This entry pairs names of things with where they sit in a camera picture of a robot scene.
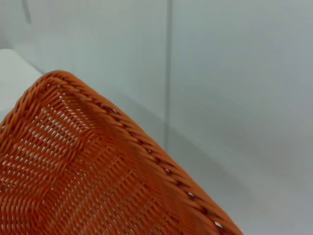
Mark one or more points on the orange woven plastic basket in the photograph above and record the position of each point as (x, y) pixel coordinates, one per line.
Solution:
(73, 166)

